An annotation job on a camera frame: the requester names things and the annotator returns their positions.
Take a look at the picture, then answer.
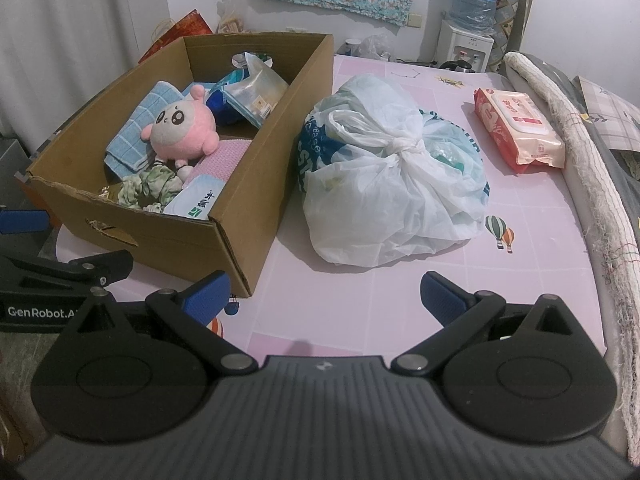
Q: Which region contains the dark blue soft pack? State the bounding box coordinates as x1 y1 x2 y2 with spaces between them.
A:
205 70 251 126

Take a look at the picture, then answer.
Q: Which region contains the pink printed bed sheet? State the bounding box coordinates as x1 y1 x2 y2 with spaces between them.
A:
55 52 608 361

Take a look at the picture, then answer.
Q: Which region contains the pink bubble mailer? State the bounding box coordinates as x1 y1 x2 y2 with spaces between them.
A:
195 139 253 183

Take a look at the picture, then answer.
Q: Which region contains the white curtain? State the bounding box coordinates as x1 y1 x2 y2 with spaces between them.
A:
0 0 171 161

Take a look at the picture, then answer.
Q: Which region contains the patterned folded mat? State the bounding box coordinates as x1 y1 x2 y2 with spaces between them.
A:
487 0 537 73

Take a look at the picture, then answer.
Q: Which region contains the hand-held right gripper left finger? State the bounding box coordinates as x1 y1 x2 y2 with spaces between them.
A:
75 270 253 376

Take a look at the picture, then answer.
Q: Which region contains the white water dispenser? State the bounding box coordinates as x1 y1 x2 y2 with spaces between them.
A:
437 20 496 73

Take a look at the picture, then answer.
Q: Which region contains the clear bag of snacks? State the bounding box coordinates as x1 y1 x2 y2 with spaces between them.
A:
217 2 251 36

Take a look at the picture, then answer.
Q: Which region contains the white tissue pack green print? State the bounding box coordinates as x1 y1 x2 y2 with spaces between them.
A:
162 174 228 221

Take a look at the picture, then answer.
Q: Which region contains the checked beige cloth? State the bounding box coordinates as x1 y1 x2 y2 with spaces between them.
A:
572 75 640 153

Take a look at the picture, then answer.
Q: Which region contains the light blue towel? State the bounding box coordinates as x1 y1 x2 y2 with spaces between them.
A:
104 81 186 178

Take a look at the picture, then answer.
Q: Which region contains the pink round plush toy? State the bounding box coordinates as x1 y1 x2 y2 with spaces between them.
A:
139 84 221 181

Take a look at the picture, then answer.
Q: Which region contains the white plastic bag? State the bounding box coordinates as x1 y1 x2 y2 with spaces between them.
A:
295 74 491 267

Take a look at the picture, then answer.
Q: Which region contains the cardboard box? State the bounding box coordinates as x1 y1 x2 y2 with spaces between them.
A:
25 32 336 298

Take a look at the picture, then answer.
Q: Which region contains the clear plastic pack blue trim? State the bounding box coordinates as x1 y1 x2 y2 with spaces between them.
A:
220 52 291 128

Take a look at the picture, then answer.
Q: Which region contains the clear crumpled plastic bag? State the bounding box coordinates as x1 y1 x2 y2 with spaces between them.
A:
355 34 396 61

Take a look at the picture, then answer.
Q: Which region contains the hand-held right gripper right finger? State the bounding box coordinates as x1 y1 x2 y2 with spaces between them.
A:
392 271 573 376

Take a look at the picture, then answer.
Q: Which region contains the pink wet wipes pack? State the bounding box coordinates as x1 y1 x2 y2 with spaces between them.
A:
472 87 567 175

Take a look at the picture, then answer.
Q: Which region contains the red gift bag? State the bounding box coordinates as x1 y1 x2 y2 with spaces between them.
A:
137 9 213 63

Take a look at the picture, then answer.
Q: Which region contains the grey bin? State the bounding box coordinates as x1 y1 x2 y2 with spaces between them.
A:
0 135 33 186

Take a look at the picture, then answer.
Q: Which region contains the rolled white quilt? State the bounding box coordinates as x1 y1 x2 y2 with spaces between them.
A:
502 50 640 441

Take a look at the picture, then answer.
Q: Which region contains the green floral cloth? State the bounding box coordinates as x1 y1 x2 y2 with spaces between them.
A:
117 165 183 213

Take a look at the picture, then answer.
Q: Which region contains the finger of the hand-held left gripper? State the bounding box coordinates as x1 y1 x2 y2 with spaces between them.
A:
0 209 51 235
0 249 135 292

